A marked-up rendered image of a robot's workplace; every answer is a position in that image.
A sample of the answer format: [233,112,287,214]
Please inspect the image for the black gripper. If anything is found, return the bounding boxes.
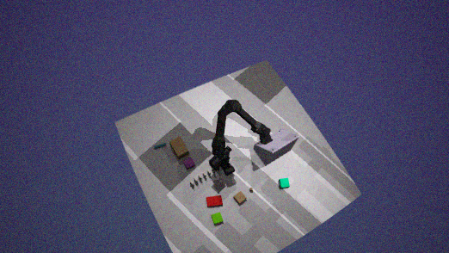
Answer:
[221,157,235,176]

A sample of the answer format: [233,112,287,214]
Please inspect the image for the purple rectangular block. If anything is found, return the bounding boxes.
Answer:
[183,158,195,170]

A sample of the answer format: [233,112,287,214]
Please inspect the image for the green square block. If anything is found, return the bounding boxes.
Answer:
[279,178,290,188]

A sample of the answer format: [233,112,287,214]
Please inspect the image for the red rectangular block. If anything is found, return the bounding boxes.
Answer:
[206,195,223,207]

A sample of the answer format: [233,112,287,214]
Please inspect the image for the green rectangular block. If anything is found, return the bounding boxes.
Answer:
[212,212,223,224]

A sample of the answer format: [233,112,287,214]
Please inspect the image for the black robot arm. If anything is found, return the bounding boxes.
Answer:
[208,100,273,170]

